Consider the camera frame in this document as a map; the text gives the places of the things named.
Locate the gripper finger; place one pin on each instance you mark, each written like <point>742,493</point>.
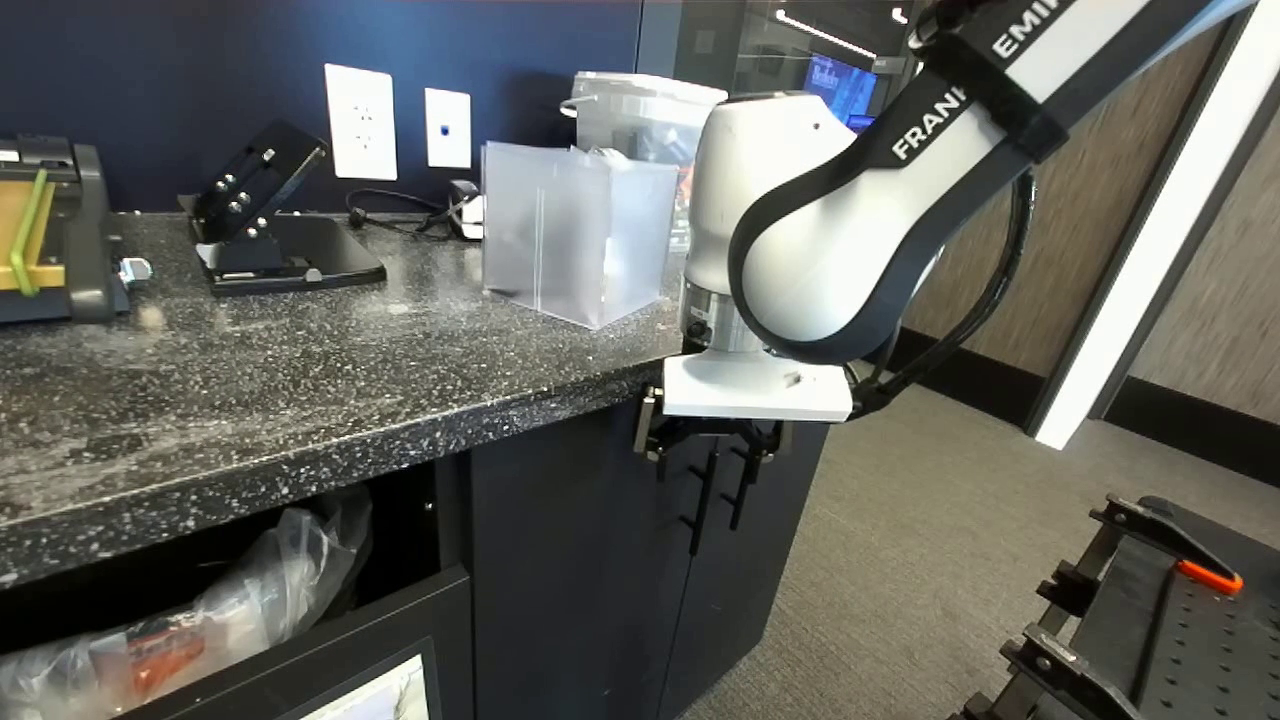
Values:
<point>765,440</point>
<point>648,420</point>

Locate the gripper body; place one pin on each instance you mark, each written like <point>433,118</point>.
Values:
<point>716,427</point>

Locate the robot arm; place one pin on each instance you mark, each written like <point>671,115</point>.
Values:
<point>800,250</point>

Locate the dark cabinet door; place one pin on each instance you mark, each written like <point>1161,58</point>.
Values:
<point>740,590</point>
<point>570,580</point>

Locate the dark trash bin door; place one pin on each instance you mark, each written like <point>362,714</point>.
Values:
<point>300,660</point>

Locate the frosted plastic box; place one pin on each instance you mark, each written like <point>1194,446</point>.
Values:
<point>575,235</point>

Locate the white power adapter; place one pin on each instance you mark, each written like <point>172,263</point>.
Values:
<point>468,212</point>

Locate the clear plastic container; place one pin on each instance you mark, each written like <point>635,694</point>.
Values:
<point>640,115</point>

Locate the monitor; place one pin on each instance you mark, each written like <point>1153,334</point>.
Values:
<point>840,88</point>

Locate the black clamp with orange tip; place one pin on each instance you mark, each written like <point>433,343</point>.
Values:
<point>1175,545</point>

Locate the black hole punch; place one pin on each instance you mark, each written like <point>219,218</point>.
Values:
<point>265,235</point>

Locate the clear plastic trash bag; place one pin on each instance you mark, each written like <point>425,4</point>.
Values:
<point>230,610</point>

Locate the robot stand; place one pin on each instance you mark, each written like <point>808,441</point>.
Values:
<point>1190,650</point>

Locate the black binding machine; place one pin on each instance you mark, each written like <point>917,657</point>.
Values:
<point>60,240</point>

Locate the white switch plate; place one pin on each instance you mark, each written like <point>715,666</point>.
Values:
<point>448,128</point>

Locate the white wall socket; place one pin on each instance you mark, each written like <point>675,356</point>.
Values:
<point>360,120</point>

